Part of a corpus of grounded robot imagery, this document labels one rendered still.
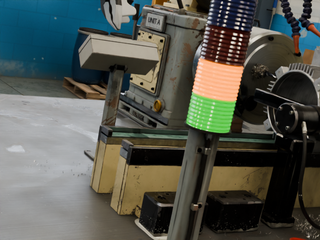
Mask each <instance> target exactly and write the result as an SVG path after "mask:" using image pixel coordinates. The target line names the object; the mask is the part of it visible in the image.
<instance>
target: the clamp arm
mask: <svg viewBox="0 0 320 240"><path fill-rule="evenodd" d="M253 100H254V101H256V102H259V103H262V104H264V105H267V106H269V107H272V108H275V109H278V108H279V106H280V105H282V104H283V103H296V104H298V105H302V106H306V105H307V104H304V103H301V102H298V101H295V100H292V99H289V98H286V97H283V96H281V95H278V94H275V93H272V92H270V91H267V90H263V89H256V90H255V95H254V99H253Z"/></svg>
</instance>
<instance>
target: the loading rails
mask: <svg viewBox="0 0 320 240"><path fill-rule="evenodd" d="M188 133H189V130H181V129H164V128H146V127H129V126H111V125H100V129H99V134H98V141H97V146H96V152H95V158H94V163H93V169H92V175H91V180H90V186H91V187H92V188H93V189H94V190H95V191H96V192H97V193H110V192H111V193H112V199H111V204H110V206H111V207H112V208H113V209H114V210H115V211H116V212H117V213H118V214H119V215H134V214H135V215H136V216H137V217H138V218H140V212H141V207H142V202H143V196H144V193H145V192H155V191H177V187H178V182H179V177H180V171H181V167H182V162H183V157H184V152H185V148H186V143H187V138H188ZM272 137H273V134H260V133H242V132H231V134H230V135H227V136H220V139H219V143H218V148H217V152H216V157H215V161H214V166H213V170H212V175H211V179H210V185H209V189H208V191H214V190H222V191H225V190H246V191H248V192H249V193H251V194H253V195H254V196H256V197H258V198H259V199H261V200H262V201H264V202H265V199H266V196H267V192H268V188H269V183H270V179H271V175H272V170H273V166H274V162H275V159H276V154H277V150H278V148H277V147H275V145H274V143H275V139H273V138H272ZM302 197H303V203H304V207H305V208H310V207H320V152H312V154H307V157H306V165H305V171H304V177H303V184H302Z"/></svg>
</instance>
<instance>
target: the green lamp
mask: <svg viewBox="0 0 320 240"><path fill-rule="evenodd" d="M235 103H236V101H223V100H215V99H211V98H207V97H203V96H200V95H198V94H195V93H194V92H192V96H191V100H190V106H189V111H188V115H187V119H186V120H187V121H186V123H187V124H188V125H190V126H192V127H195V128H197V129H201V130H206V131H211V132H218V133H226V132H229V130H230V126H231V122H232V118H233V114H234V112H233V111H234V110H235V109H234V107H235Z"/></svg>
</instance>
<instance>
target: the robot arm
mask: <svg viewBox="0 0 320 240"><path fill-rule="evenodd" d="M133 2H134V0H100V5H101V10H102V13H103V15H104V17H105V18H106V19H107V21H108V22H109V24H110V25H111V26H112V27H113V28H114V29H115V30H117V31H119V30H120V28H121V24H122V23H129V21H130V19H129V17H128V16H132V15H135V14H136V9H135V8H134V7H133V6H131V4H132V3H133Z"/></svg>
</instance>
